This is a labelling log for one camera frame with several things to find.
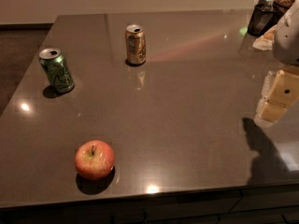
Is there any orange soda can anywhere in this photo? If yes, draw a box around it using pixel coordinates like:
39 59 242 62
125 24 146 65

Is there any snack bag on counter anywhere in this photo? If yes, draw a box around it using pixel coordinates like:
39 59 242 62
252 25 277 50

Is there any black mesh basket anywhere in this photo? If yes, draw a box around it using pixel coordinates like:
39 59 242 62
248 4 278 36

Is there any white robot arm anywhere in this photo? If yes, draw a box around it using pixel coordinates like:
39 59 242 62
254 0 299 128

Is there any red apple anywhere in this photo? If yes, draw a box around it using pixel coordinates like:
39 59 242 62
75 140 115 181

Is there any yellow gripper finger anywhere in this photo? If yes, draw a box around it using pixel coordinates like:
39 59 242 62
254 66 299 128

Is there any green soda can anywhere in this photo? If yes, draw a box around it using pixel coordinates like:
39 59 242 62
39 48 75 93

